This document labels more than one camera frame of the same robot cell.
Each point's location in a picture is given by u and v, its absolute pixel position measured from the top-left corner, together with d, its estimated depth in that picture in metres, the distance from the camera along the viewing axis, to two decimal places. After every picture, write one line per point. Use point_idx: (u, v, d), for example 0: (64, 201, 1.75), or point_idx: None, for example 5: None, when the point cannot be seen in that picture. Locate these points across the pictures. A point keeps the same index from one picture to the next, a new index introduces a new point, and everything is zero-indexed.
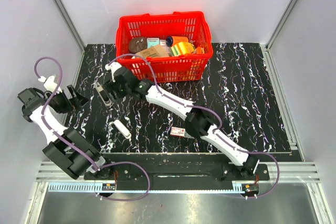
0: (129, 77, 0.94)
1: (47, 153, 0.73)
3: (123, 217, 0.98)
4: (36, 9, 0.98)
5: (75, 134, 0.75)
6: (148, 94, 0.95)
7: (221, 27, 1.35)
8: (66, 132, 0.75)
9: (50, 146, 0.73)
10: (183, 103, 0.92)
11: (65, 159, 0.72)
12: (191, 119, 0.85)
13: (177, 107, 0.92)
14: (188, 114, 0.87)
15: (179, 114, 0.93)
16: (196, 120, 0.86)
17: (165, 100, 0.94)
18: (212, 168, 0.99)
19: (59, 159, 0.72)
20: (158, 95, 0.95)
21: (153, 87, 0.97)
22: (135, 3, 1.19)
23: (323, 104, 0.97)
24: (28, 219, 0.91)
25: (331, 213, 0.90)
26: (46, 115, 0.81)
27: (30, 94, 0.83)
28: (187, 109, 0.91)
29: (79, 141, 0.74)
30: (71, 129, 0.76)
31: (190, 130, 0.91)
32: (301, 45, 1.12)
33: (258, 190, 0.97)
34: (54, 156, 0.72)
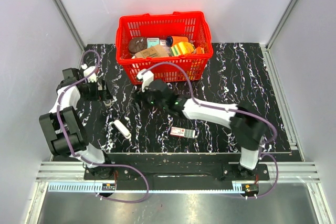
0: (168, 93, 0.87)
1: (40, 120, 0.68)
3: (123, 217, 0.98)
4: (35, 9, 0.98)
5: (70, 114, 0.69)
6: (184, 107, 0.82)
7: (221, 27, 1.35)
8: (64, 109, 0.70)
9: (46, 114, 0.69)
10: (224, 107, 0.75)
11: (53, 134, 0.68)
12: (238, 126, 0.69)
13: (218, 114, 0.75)
14: (233, 118, 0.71)
15: (223, 123, 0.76)
16: (245, 127, 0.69)
17: (203, 110, 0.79)
18: (212, 168, 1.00)
19: (48, 130, 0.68)
20: (195, 106, 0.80)
21: (189, 100, 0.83)
22: (134, 3, 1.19)
23: (323, 104, 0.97)
24: (28, 219, 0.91)
25: (331, 213, 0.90)
26: (65, 93, 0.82)
27: (70, 74, 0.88)
28: (230, 114, 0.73)
29: (71, 121, 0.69)
30: (71, 108, 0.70)
31: (243, 142, 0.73)
32: (301, 45, 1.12)
33: (258, 190, 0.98)
34: (44, 125, 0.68)
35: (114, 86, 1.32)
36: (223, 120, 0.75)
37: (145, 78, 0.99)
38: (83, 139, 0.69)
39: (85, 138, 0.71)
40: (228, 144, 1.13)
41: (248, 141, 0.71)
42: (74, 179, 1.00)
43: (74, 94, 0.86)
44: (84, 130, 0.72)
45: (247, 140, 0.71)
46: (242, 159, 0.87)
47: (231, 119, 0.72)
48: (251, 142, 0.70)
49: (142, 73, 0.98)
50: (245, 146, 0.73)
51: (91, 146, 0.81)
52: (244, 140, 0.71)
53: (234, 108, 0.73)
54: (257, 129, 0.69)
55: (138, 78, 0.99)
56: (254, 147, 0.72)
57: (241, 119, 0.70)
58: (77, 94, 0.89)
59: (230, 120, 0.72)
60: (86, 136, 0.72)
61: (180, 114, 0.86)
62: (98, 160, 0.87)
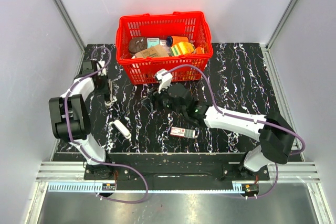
0: (189, 100, 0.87)
1: (50, 102, 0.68)
3: (123, 217, 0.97)
4: (36, 9, 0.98)
5: (79, 101, 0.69)
6: (206, 116, 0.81)
7: (221, 28, 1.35)
8: (73, 96, 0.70)
9: (57, 97, 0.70)
10: (252, 118, 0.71)
11: (58, 117, 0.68)
12: (269, 138, 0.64)
13: (245, 125, 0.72)
14: (263, 130, 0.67)
15: (249, 132, 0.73)
16: (275, 140, 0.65)
17: (227, 119, 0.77)
18: (212, 168, 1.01)
19: (55, 113, 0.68)
20: (219, 116, 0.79)
21: (210, 108, 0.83)
22: (134, 3, 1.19)
23: (323, 105, 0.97)
24: (28, 219, 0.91)
25: (331, 213, 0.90)
26: (79, 83, 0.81)
27: (90, 66, 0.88)
28: (259, 125, 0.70)
29: (78, 108, 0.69)
30: (80, 96, 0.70)
31: (269, 155, 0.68)
32: (301, 46, 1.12)
33: (258, 190, 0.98)
34: (52, 108, 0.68)
35: (114, 86, 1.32)
36: (250, 131, 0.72)
37: (164, 80, 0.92)
38: (85, 128, 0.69)
39: (87, 128, 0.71)
40: (228, 144, 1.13)
41: (277, 153, 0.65)
42: (74, 179, 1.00)
43: (87, 86, 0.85)
44: (87, 119, 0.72)
45: (276, 154, 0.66)
46: (248, 160, 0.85)
47: (260, 130, 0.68)
48: (281, 155, 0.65)
49: (162, 74, 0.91)
50: (274, 159, 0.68)
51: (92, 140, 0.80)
52: (274, 152, 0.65)
53: (262, 120, 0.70)
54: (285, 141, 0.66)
55: (157, 78, 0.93)
56: (284, 160, 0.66)
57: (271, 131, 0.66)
58: (91, 86, 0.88)
59: (260, 132, 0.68)
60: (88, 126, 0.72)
61: (200, 121, 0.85)
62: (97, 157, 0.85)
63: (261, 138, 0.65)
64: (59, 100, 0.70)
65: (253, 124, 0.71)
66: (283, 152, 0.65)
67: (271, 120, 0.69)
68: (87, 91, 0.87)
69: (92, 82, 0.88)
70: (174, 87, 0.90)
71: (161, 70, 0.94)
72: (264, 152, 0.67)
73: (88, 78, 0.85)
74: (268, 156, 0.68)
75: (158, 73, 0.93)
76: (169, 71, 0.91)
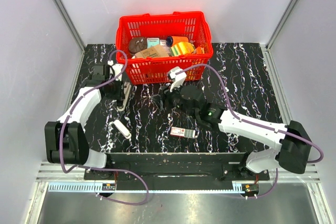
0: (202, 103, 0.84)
1: (46, 127, 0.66)
3: (123, 217, 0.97)
4: (35, 9, 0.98)
5: (75, 133, 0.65)
6: (221, 121, 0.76)
7: (222, 28, 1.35)
8: (71, 125, 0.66)
9: (55, 123, 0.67)
10: (273, 127, 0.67)
11: (53, 144, 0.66)
12: (290, 150, 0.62)
13: (264, 134, 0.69)
14: (284, 141, 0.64)
15: (268, 142, 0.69)
16: (296, 152, 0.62)
17: (243, 126, 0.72)
18: (211, 168, 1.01)
19: (50, 139, 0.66)
20: (235, 121, 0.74)
21: (225, 112, 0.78)
22: (134, 3, 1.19)
23: (323, 105, 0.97)
24: (28, 219, 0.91)
25: (331, 213, 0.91)
26: (84, 98, 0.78)
27: (101, 71, 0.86)
28: (279, 135, 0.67)
29: (74, 140, 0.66)
30: (77, 126, 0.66)
31: (288, 167, 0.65)
32: (301, 46, 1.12)
33: (258, 190, 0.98)
34: (48, 134, 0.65)
35: None
36: (270, 141, 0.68)
37: (177, 78, 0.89)
38: (79, 158, 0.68)
39: (82, 156, 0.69)
40: (228, 144, 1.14)
41: (296, 164, 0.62)
42: (74, 179, 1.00)
43: (93, 99, 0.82)
44: (84, 146, 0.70)
45: (295, 166, 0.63)
46: (254, 162, 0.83)
47: (281, 142, 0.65)
48: (300, 167, 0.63)
49: (176, 73, 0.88)
50: (290, 170, 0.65)
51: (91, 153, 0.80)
52: (293, 163, 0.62)
53: (283, 129, 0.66)
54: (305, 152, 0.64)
55: (170, 77, 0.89)
56: (302, 171, 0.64)
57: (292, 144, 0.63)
58: (98, 97, 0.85)
59: (281, 144, 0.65)
60: (83, 152, 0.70)
61: (213, 126, 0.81)
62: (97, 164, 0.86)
63: (282, 149, 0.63)
64: (56, 126, 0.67)
65: (273, 134, 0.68)
66: (303, 162, 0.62)
67: (292, 130, 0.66)
68: (93, 104, 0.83)
69: (99, 93, 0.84)
70: (186, 88, 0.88)
71: (175, 69, 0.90)
72: (280, 162, 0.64)
73: (94, 91, 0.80)
74: (283, 167, 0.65)
75: (171, 71, 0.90)
76: (183, 70, 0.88)
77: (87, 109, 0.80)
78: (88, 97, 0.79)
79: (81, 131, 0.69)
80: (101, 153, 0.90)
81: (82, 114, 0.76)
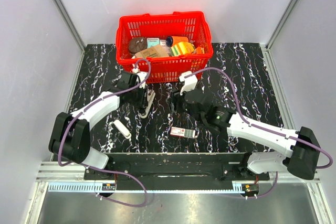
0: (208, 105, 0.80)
1: (59, 116, 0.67)
3: (123, 217, 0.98)
4: (36, 9, 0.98)
5: (80, 130, 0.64)
6: (230, 125, 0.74)
7: (221, 28, 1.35)
8: (80, 121, 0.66)
9: (66, 115, 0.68)
10: (284, 134, 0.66)
11: (59, 134, 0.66)
12: (302, 157, 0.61)
13: (274, 139, 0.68)
14: (296, 148, 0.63)
15: (277, 148, 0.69)
16: (308, 160, 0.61)
17: (253, 131, 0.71)
18: (212, 168, 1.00)
19: (58, 128, 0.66)
20: (245, 126, 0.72)
21: (234, 117, 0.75)
22: (134, 3, 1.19)
23: (323, 105, 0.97)
24: (28, 219, 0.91)
25: (331, 213, 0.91)
26: (102, 100, 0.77)
27: (126, 78, 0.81)
28: (290, 141, 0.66)
29: (77, 136, 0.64)
30: (85, 124, 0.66)
31: (297, 173, 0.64)
32: (301, 46, 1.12)
33: (258, 190, 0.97)
34: (57, 122, 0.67)
35: None
36: (281, 148, 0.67)
37: (186, 82, 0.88)
38: (75, 156, 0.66)
39: (79, 156, 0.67)
40: (228, 144, 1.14)
41: (306, 171, 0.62)
42: (74, 178, 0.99)
43: (112, 105, 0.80)
44: (84, 147, 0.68)
45: (304, 173, 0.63)
46: (258, 162, 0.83)
47: (293, 149, 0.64)
48: (310, 174, 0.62)
49: (185, 76, 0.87)
50: (300, 176, 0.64)
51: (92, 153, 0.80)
52: (302, 170, 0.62)
53: (294, 136, 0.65)
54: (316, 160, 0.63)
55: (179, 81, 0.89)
56: (311, 178, 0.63)
57: (304, 151, 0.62)
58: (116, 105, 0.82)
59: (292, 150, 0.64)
60: (82, 153, 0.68)
61: (221, 129, 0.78)
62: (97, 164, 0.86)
63: (293, 156, 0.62)
64: (67, 118, 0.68)
65: (284, 139, 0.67)
66: (313, 170, 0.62)
67: (303, 136, 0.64)
68: (109, 110, 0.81)
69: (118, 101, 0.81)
70: (190, 92, 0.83)
71: (185, 73, 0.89)
72: (289, 169, 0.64)
73: (114, 97, 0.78)
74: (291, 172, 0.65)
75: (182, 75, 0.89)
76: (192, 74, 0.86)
77: (102, 113, 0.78)
78: (107, 102, 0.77)
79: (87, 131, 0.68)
80: (102, 154, 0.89)
81: (94, 115, 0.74)
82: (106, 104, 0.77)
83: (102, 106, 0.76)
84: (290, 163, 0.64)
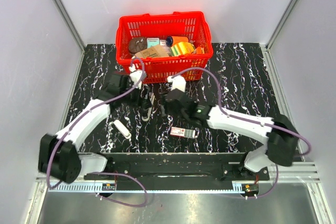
0: (186, 100, 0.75)
1: (43, 140, 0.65)
3: (122, 217, 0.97)
4: (36, 9, 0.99)
5: (65, 154, 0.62)
6: (209, 117, 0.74)
7: (222, 28, 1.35)
8: (64, 145, 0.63)
9: (51, 137, 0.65)
10: (259, 121, 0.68)
11: (45, 158, 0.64)
12: (276, 142, 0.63)
13: (251, 128, 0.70)
14: (270, 134, 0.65)
15: (256, 137, 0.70)
16: (283, 145, 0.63)
17: (232, 121, 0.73)
18: (212, 168, 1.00)
19: (43, 154, 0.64)
20: (223, 117, 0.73)
21: (213, 109, 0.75)
22: (134, 2, 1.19)
23: (323, 104, 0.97)
24: (28, 219, 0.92)
25: (331, 213, 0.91)
26: (90, 113, 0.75)
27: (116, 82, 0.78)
28: (266, 128, 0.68)
29: (63, 160, 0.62)
30: (70, 148, 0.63)
31: (278, 161, 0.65)
32: (301, 46, 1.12)
33: (258, 190, 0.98)
34: (42, 146, 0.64)
35: None
36: (258, 135, 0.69)
37: (174, 83, 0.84)
38: (64, 178, 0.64)
39: (69, 177, 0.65)
40: (228, 144, 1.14)
41: (283, 157, 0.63)
42: None
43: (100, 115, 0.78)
44: (73, 168, 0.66)
45: (283, 159, 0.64)
46: (251, 160, 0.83)
47: (268, 135, 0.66)
48: (289, 160, 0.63)
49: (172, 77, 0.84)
50: (281, 163, 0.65)
51: (88, 161, 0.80)
52: (280, 156, 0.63)
53: (270, 123, 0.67)
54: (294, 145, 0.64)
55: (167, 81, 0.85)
56: (291, 163, 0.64)
57: (279, 135, 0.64)
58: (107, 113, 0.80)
59: (267, 137, 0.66)
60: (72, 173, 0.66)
61: (203, 123, 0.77)
62: (95, 168, 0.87)
63: (268, 141, 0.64)
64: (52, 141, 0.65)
65: (260, 127, 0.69)
66: (291, 156, 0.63)
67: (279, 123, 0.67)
68: (98, 120, 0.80)
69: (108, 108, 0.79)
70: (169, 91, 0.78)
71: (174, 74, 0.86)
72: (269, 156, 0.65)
73: (103, 106, 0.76)
74: (273, 161, 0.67)
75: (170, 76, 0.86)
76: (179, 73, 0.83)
77: (90, 126, 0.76)
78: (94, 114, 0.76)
79: (75, 152, 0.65)
80: (100, 158, 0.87)
81: (82, 131, 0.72)
82: (94, 117, 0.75)
83: (90, 120, 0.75)
84: (268, 150, 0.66)
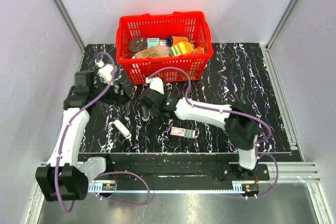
0: (155, 96, 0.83)
1: (38, 176, 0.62)
3: (122, 217, 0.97)
4: (36, 9, 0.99)
5: (69, 178, 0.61)
6: (176, 109, 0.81)
7: (221, 28, 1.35)
8: (63, 171, 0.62)
9: (45, 170, 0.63)
10: (218, 108, 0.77)
11: (50, 188, 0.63)
12: (232, 127, 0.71)
13: (212, 115, 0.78)
14: (228, 119, 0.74)
15: (217, 123, 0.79)
16: (239, 128, 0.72)
17: (197, 112, 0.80)
18: (211, 168, 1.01)
19: (45, 187, 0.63)
20: (189, 108, 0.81)
21: (180, 100, 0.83)
22: (134, 2, 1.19)
23: (323, 104, 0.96)
24: (28, 219, 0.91)
25: (331, 213, 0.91)
26: (71, 126, 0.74)
27: (83, 81, 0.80)
28: (224, 115, 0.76)
29: (70, 184, 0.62)
30: (70, 170, 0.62)
31: (237, 143, 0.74)
32: (301, 46, 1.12)
33: (258, 190, 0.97)
34: (41, 181, 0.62)
35: None
36: (217, 121, 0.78)
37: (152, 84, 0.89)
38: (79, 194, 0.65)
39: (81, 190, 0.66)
40: (229, 144, 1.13)
41: (241, 139, 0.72)
42: None
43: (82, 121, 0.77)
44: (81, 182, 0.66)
45: (241, 141, 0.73)
46: (241, 159, 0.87)
47: (226, 120, 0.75)
48: (245, 141, 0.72)
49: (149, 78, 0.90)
50: (240, 146, 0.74)
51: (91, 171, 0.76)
52: (237, 138, 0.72)
53: (228, 109, 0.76)
54: (250, 128, 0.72)
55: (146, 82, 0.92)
56: (249, 146, 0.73)
57: (234, 120, 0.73)
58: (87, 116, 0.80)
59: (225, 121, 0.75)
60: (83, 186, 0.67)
61: (171, 114, 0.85)
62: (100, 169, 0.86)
63: (226, 126, 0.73)
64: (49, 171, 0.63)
65: (219, 114, 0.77)
66: (245, 139, 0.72)
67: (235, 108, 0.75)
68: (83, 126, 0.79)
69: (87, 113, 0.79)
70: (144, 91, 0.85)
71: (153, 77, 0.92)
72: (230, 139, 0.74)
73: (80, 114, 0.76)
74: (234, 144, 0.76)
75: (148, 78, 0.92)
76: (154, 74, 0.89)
77: (79, 137, 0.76)
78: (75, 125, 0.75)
79: (77, 170, 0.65)
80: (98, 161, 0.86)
81: (73, 146, 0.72)
82: (76, 127, 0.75)
83: (74, 131, 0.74)
84: (228, 134, 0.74)
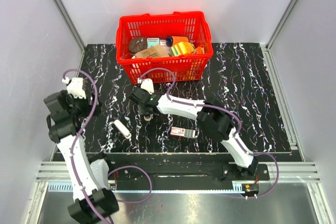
0: (141, 94, 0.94)
1: (74, 215, 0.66)
3: (122, 217, 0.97)
4: (36, 9, 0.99)
5: (105, 200, 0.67)
6: (158, 104, 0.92)
7: (222, 28, 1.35)
8: (97, 197, 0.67)
9: (77, 205, 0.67)
10: (192, 103, 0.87)
11: (88, 217, 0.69)
12: (203, 119, 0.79)
13: (187, 109, 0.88)
14: (200, 113, 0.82)
15: (191, 116, 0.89)
16: (210, 120, 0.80)
17: (175, 105, 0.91)
18: (212, 168, 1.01)
19: (83, 217, 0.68)
20: (168, 103, 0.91)
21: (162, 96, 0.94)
22: (134, 2, 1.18)
23: (323, 105, 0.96)
24: (28, 219, 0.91)
25: (331, 213, 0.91)
26: (75, 154, 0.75)
27: (60, 107, 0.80)
28: (198, 109, 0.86)
29: (107, 204, 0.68)
30: (102, 194, 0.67)
31: (210, 134, 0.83)
32: (301, 46, 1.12)
33: (258, 190, 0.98)
34: (79, 216, 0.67)
35: (114, 86, 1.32)
36: (191, 115, 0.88)
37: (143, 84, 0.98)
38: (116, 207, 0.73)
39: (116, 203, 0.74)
40: None
41: (212, 130, 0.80)
42: None
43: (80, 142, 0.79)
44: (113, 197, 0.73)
45: (213, 132, 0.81)
46: (234, 159, 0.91)
47: (198, 114, 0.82)
48: (216, 132, 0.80)
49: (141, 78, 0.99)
50: (213, 136, 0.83)
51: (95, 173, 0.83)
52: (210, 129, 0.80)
53: (201, 104, 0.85)
54: (221, 121, 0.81)
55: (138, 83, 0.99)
56: (220, 137, 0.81)
57: (206, 114, 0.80)
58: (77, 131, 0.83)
59: (197, 116, 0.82)
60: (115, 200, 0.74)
61: (155, 109, 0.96)
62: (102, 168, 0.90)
63: (198, 119, 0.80)
64: (81, 204, 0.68)
65: (193, 108, 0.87)
66: (217, 130, 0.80)
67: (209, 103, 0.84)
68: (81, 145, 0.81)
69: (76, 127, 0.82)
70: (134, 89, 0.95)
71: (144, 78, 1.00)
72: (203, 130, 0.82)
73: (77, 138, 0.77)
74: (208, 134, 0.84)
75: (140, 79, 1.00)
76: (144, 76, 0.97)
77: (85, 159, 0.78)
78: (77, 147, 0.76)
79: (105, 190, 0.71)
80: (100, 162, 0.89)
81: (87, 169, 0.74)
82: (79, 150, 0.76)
83: (80, 157, 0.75)
84: (202, 126, 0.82)
